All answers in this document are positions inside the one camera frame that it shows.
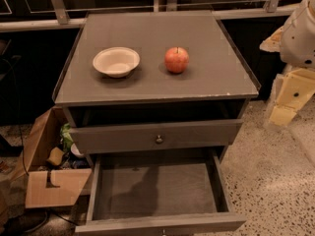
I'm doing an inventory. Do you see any grey top drawer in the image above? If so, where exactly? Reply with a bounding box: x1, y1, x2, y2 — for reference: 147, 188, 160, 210
70, 119, 242, 154

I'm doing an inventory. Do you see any grey drawer cabinet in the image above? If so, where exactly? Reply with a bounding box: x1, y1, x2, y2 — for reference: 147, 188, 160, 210
51, 11, 262, 164

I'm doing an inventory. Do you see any black cable on floor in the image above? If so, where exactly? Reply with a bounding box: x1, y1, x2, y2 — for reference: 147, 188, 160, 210
0, 54, 31, 177

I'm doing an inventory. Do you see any grey open middle drawer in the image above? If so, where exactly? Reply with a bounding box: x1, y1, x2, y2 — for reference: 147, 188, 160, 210
75, 147, 246, 236

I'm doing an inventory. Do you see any green item in box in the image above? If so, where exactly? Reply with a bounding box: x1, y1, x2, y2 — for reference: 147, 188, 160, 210
60, 123, 73, 152

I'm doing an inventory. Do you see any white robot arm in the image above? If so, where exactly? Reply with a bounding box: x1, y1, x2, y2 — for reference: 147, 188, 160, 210
260, 0, 315, 126

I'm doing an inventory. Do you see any white cup in box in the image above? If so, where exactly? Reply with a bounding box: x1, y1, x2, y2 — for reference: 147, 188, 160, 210
71, 144, 85, 158

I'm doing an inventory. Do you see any round metal drawer knob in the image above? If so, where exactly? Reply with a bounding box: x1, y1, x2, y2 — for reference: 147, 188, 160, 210
156, 135, 163, 145

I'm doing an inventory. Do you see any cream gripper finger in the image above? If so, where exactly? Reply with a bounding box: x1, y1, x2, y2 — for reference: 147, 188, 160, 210
269, 68, 315, 126

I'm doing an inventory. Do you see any white paper bowl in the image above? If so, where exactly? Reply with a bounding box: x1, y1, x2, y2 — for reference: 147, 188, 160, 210
93, 47, 140, 78

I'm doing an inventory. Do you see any red apple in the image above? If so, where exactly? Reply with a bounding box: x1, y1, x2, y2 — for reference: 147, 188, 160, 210
164, 47, 189, 74

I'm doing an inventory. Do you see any brown cardboard box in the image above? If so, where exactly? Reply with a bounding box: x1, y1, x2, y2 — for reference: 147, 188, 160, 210
11, 107, 92, 208

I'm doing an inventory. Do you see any yellow sponge in box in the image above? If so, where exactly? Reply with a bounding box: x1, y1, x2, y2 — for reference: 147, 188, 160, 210
47, 147, 64, 166

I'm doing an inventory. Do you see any metal window railing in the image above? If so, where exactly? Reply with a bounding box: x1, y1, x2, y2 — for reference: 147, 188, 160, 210
0, 0, 315, 33

